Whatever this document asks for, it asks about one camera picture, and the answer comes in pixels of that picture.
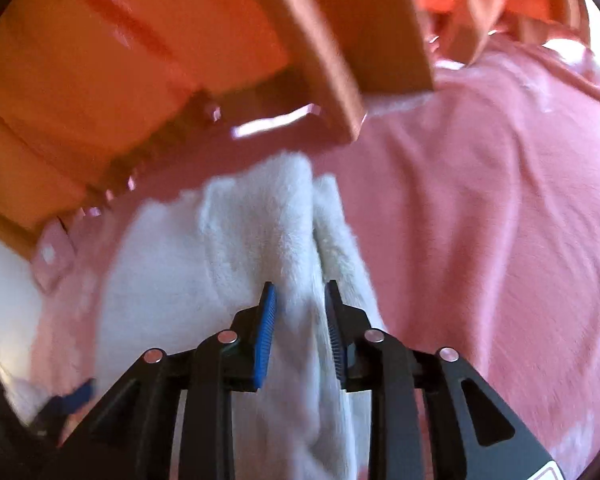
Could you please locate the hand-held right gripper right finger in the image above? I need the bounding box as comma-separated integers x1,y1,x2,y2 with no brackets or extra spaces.
324,280,567,480

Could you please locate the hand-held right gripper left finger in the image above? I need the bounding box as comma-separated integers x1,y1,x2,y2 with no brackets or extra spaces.
55,281,279,480

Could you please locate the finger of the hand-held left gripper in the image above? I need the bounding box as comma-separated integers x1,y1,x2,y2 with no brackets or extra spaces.
32,377,99,427

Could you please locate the pale pink heart-dotted sweater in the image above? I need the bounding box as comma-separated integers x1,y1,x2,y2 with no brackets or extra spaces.
5,152,390,480

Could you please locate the pink fleece blanket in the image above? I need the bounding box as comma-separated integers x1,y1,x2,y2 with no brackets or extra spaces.
30,35,600,480

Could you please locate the orange curtain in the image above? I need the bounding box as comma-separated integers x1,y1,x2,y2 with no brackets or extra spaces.
0,0,597,261

